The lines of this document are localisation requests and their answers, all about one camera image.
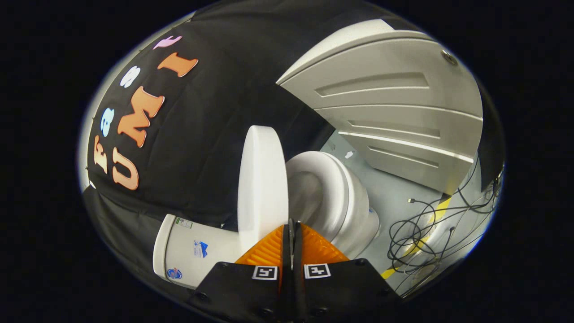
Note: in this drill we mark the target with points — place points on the yellow floor tape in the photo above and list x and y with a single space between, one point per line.
441 208

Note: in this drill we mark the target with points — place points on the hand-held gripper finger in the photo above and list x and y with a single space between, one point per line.
287 251
297 251

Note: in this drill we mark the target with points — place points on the black backdrop cloth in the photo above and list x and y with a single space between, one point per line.
202 134

